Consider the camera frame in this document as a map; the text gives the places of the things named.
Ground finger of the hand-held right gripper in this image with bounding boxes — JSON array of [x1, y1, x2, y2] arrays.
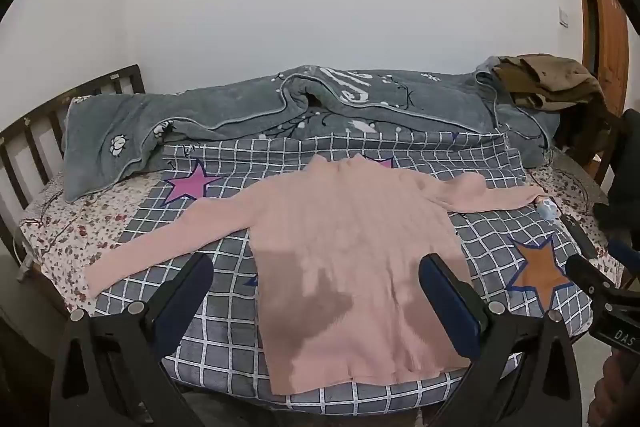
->
[[566, 253, 628, 309], [594, 202, 640, 269]]

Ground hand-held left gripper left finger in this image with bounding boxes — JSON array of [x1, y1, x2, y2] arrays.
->
[[50, 252, 215, 427]]

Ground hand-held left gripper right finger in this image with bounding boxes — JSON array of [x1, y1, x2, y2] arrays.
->
[[419, 253, 584, 427]]

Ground pink knit sweater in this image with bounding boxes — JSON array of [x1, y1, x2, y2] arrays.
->
[[82, 154, 546, 395]]

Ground brown clothes pile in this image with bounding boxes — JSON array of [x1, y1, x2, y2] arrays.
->
[[492, 54, 608, 112]]

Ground person's right hand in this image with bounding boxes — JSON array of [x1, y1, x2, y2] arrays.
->
[[587, 353, 640, 427]]

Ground slim black object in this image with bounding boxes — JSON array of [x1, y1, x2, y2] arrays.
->
[[560, 214, 598, 260]]

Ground grey checkered star bed sheet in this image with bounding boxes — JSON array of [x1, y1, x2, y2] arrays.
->
[[95, 132, 593, 413]]

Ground small blue white object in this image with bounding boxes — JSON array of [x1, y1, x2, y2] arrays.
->
[[535, 197, 558, 223]]

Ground dark wooden chair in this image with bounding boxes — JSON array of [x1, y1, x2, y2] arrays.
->
[[555, 104, 626, 185]]

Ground floral bed sheet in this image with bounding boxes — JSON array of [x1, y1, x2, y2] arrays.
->
[[20, 147, 626, 318]]

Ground grey fleece blanket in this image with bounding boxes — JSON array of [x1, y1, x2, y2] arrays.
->
[[62, 63, 561, 202]]

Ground wooden door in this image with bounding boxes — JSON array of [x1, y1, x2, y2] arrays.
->
[[570, 0, 631, 118]]

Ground dark wooden bed headboard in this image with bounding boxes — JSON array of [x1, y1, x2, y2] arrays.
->
[[0, 64, 146, 268]]

